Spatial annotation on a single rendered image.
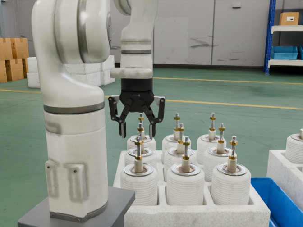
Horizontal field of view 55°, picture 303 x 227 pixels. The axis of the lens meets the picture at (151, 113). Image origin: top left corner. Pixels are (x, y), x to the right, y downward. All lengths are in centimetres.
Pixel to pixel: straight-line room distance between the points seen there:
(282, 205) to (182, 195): 38
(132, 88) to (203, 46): 531
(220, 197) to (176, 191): 11
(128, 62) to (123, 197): 29
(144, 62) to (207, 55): 529
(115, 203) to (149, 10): 40
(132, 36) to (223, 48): 528
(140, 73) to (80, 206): 29
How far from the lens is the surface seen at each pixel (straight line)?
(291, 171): 101
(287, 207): 99
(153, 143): 95
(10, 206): 118
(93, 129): 44
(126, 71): 61
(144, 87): 65
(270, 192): 108
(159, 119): 68
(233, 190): 75
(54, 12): 42
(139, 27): 64
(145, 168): 75
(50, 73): 42
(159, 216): 73
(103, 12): 42
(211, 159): 85
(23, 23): 771
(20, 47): 478
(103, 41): 41
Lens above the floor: 57
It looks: 14 degrees down
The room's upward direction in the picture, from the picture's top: straight up
